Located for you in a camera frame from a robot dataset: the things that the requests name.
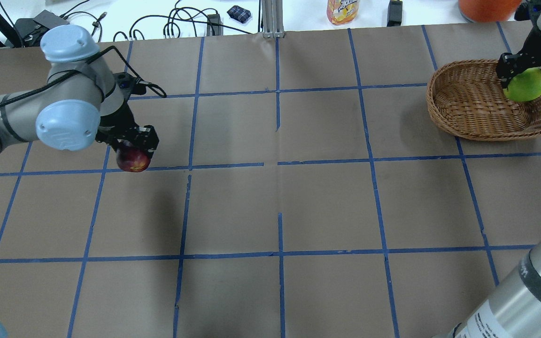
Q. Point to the dark red apple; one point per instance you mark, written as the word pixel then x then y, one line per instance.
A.
pixel 131 159

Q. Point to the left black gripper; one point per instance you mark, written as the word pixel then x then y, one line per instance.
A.
pixel 119 123

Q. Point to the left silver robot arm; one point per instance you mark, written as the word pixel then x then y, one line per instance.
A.
pixel 83 102

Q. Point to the aluminium frame post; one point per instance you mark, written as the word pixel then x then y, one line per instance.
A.
pixel 272 18

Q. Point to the green apple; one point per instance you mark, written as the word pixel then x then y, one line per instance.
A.
pixel 525 87

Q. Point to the grey hub box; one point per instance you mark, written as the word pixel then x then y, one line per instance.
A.
pixel 46 20

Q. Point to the woven wicker basket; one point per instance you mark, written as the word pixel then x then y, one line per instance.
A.
pixel 465 98

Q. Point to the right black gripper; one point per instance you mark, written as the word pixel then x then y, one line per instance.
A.
pixel 534 49

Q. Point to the black power brick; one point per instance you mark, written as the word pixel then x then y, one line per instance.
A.
pixel 395 13

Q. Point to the dark blue checkered pouch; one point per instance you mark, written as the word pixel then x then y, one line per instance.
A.
pixel 240 14

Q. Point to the orange round container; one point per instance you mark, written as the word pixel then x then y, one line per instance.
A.
pixel 488 10

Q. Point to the orange drink bottle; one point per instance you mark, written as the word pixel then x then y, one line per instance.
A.
pixel 341 12

